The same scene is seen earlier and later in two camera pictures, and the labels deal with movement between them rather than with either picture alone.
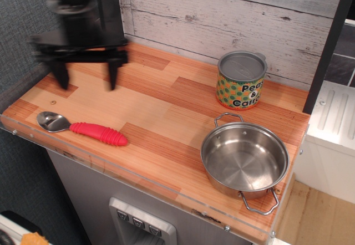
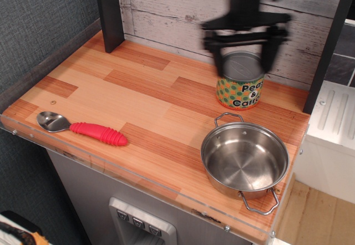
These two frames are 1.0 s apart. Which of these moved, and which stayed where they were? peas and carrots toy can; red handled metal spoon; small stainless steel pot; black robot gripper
Moved: black robot gripper
Stayed: peas and carrots toy can; small stainless steel pot; red handled metal spoon
